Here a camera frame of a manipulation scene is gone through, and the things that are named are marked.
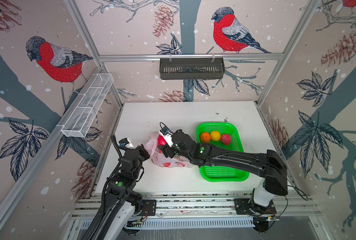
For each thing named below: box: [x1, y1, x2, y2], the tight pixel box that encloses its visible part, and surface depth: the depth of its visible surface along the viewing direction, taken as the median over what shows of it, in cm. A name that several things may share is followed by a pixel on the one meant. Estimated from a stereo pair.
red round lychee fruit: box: [220, 134, 231, 146], surface depth 95 cm
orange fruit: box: [200, 132, 211, 143], surface depth 97 cm
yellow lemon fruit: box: [210, 130, 221, 141], surface depth 97 cm
